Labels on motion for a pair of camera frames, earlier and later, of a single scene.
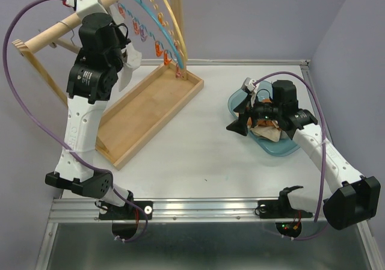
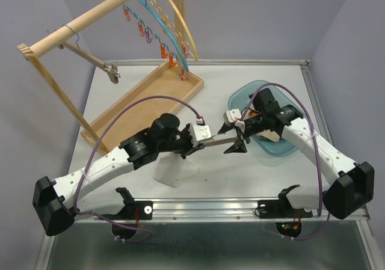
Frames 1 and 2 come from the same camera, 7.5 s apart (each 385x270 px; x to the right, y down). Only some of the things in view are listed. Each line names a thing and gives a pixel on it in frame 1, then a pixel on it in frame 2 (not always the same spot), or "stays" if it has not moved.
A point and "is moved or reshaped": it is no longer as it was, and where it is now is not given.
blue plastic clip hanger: [137, 27] to [166, 53]
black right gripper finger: [241, 107] to [225, 128]
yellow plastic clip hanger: [175, 18] is moved or reshaped
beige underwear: [271, 131] stays
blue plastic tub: [283, 148] stays
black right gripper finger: [239, 125] to [239, 146]
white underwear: [132, 58] to [172, 168]
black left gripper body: [117, 60] to [181, 142]
